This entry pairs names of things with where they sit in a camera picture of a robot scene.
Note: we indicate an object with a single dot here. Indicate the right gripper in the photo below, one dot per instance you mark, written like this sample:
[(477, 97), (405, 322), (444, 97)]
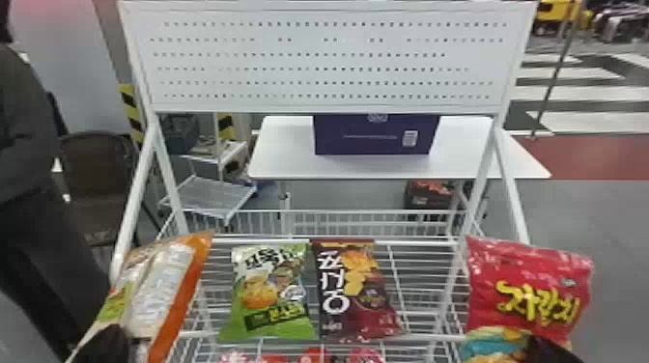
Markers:
[(550, 352)]

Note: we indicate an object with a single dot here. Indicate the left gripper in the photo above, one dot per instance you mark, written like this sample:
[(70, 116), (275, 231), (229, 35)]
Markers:
[(107, 347)]

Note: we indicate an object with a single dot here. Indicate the orange snack packet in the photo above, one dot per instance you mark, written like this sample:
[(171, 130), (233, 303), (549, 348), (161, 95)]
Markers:
[(162, 289)]

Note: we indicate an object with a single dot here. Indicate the multicoloured snack packet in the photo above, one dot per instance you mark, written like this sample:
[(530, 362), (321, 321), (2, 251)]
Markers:
[(489, 347)]

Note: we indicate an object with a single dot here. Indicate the person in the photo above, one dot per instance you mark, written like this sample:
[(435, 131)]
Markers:
[(30, 203)]

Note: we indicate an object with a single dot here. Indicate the green snack packet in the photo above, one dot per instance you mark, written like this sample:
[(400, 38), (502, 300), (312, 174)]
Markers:
[(266, 299)]

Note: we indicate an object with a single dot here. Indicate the brown chair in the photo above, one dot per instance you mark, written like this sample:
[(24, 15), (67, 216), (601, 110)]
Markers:
[(96, 177)]

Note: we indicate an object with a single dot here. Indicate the small white rack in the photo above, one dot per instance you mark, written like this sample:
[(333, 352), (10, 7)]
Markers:
[(213, 195)]

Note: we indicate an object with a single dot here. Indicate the maroon snack packet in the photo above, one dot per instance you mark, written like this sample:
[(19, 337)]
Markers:
[(355, 299)]

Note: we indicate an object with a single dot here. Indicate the pink red snack packet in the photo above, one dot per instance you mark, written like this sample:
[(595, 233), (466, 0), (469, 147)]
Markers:
[(345, 356)]

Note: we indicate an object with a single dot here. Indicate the white side table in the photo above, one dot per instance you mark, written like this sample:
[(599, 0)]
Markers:
[(284, 152)]

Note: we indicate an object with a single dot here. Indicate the grey metal pole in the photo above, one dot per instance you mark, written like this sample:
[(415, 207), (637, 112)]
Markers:
[(555, 76)]

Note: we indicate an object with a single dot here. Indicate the blue box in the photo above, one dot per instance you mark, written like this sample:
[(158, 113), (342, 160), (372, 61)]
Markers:
[(375, 134)]

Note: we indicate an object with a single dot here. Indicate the yellow black striped post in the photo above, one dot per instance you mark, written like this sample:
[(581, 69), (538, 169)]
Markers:
[(226, 126), (131, 114)]

